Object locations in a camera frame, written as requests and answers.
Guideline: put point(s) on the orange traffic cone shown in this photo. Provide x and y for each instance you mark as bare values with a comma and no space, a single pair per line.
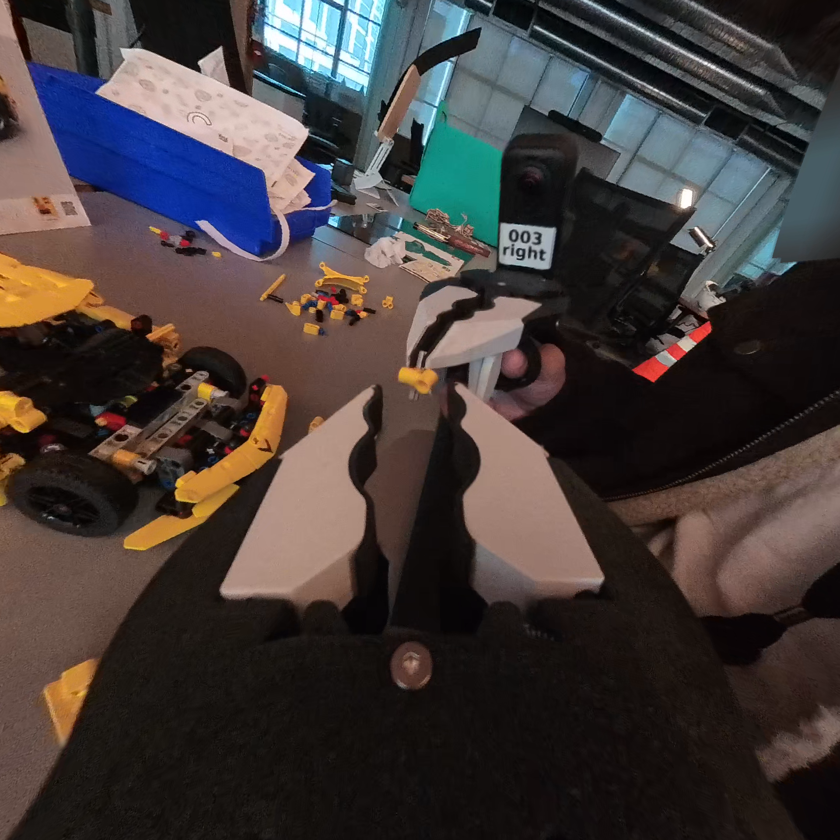
669,358

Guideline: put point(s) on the yellow connector with grey axle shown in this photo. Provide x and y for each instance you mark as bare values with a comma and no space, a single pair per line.
415,376

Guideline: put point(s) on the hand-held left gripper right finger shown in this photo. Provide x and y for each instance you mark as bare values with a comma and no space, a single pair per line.
525,512

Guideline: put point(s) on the yellow curved frame piece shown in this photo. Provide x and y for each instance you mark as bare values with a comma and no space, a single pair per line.
341,282

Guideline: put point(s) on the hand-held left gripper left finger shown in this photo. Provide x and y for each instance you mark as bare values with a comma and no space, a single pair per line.
308,518

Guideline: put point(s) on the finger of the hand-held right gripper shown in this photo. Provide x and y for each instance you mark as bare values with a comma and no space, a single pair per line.
423,328
492,328

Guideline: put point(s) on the blue plastic bin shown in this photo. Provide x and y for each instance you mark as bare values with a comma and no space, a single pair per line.
164,170

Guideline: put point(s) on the green felt tote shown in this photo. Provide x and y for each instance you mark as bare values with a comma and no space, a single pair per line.
459,170

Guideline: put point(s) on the person's black fleece-lined jacket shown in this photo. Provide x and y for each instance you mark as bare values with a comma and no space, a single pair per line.
774,394

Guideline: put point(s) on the wooden model kit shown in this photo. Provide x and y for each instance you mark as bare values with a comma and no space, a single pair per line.
453,229

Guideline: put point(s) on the grey desk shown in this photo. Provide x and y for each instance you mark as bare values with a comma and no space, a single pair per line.
59,590

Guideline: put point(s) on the large display screen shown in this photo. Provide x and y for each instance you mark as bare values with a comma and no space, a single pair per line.
597,154

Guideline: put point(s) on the person's right forearm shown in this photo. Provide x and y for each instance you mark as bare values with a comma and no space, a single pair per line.
590,420

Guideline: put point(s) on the yellow brick toy car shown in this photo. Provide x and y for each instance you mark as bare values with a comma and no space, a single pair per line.
72,492

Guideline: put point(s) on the white paper strip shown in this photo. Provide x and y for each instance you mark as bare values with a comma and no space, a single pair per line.
216,235

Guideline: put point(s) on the studio light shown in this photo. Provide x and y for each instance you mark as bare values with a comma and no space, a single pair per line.
686,197
702,237

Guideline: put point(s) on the person's white hoodie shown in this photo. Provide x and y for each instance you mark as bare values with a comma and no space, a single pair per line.
735,558

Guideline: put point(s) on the white printed paper bag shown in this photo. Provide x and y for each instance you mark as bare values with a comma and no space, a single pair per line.
197,111

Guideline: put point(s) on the pile of small brick pieces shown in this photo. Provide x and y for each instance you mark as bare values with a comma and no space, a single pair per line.
328,308

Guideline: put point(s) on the person's right hand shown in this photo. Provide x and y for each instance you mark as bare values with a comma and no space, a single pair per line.
551,380

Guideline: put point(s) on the heap of dark pins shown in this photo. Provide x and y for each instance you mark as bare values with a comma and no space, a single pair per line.
184,243

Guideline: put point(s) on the green and white leaflet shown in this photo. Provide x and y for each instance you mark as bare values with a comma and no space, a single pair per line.
433,266

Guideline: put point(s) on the black upright panel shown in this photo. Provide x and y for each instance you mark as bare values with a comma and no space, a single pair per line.
177,33

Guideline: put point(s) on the white instruction booklet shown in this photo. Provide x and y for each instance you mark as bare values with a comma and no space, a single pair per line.
33,164

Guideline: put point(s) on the black mesh office chair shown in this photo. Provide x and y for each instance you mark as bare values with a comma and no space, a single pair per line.
623,249

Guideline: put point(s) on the white crumpled paper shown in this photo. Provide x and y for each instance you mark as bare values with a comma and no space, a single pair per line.
387,250

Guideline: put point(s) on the yellow axle stick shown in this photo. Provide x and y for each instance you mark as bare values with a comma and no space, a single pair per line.
274,286

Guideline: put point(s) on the yellow curved panel piece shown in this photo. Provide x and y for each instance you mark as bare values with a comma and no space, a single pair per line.
69,695

